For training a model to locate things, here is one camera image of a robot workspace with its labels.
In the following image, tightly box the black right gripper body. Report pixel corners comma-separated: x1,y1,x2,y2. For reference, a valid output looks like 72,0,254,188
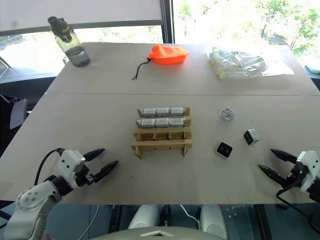
284,161,305,192

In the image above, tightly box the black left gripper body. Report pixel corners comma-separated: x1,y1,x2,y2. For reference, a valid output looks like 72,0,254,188
74,160,97,187

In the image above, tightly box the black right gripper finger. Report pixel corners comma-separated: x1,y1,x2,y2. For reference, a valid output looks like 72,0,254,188
257,163,289,187
269,148,299,164

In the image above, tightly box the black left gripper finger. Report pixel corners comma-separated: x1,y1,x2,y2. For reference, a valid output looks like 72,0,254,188
92,160,119,184
83,148,106,162

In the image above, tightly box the black table leg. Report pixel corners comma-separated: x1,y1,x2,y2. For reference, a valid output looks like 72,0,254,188
254,203,275,240

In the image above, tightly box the wooden slotted rack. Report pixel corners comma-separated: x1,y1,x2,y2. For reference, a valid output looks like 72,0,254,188
130,106,194,160

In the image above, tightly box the white rounded shell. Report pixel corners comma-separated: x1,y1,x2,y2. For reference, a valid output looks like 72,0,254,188
199,204,229,240
127,204,161,230

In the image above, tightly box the grey rounded robot torso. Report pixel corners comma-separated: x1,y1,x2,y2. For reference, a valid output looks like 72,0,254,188
88,225,227,240

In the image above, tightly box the green object at window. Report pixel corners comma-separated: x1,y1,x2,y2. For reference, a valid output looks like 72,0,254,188
304,64,320,75

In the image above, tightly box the clear plastic bag of items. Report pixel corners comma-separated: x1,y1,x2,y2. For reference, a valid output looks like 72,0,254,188
204,45,296,81

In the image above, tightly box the clear bottle with black cap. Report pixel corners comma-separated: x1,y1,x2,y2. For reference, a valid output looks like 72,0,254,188
47,16,92,68

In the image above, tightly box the white roller blind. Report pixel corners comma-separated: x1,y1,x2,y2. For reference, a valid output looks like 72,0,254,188
0,0,163,33

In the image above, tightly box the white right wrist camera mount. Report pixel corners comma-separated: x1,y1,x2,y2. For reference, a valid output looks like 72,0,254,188
295,150,320,194

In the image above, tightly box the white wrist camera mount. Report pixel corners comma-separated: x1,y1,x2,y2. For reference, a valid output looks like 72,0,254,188
295,150,320,194
57,149,87,192

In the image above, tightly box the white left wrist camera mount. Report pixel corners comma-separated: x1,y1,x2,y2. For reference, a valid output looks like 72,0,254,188
57,149,87,192

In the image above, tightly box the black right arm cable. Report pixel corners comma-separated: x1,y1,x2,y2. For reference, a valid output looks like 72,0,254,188
275,183,320,230

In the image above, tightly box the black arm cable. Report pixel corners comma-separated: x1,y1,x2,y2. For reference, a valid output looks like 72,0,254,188
275,183,320,230
33,147,66,186

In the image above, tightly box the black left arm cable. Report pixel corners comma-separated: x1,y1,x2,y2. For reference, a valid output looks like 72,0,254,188
33,147,66,186

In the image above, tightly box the thin white wire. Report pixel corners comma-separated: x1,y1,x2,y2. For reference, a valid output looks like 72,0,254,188
83,204,100,240

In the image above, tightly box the white cable under table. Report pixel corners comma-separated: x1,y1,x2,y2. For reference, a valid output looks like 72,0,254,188
179,204,202,230

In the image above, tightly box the orange drawstring pouch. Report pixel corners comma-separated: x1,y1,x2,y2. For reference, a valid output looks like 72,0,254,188
131,43,189,82

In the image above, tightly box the dark window frame post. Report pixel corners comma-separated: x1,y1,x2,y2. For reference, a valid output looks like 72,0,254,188
159,0,176,45

